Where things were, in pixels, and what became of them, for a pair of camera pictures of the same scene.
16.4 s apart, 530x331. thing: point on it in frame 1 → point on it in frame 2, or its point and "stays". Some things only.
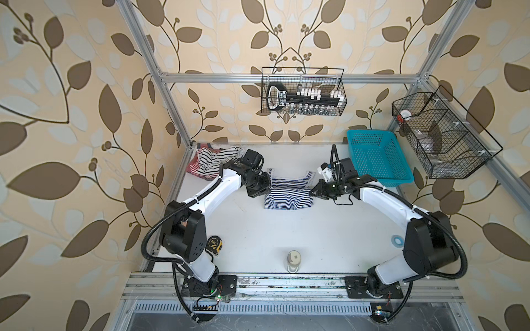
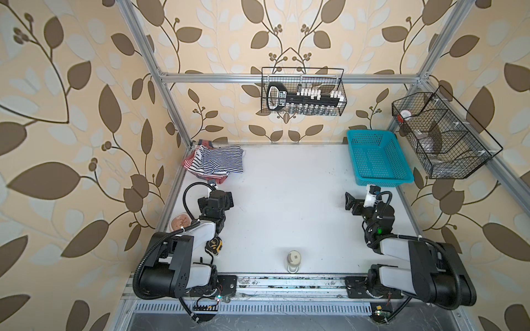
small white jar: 294,260 stays
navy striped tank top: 289,194 → 223,160
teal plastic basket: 379,154 stays
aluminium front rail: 165,294 stays
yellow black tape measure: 214,244 stays
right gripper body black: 330,189 → 366,214
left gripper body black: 257,184 → 226,203
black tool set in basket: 304,101 stays
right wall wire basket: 449,143 stays
